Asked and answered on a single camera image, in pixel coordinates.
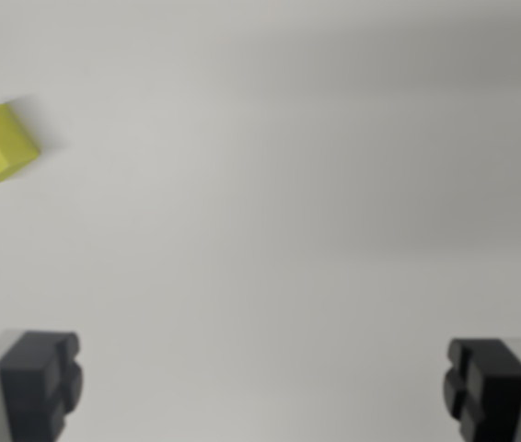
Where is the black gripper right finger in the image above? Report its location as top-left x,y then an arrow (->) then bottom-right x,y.
442,336 -> 521,442

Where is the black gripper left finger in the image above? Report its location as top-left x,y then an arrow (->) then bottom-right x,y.
0,328 -> 85,442

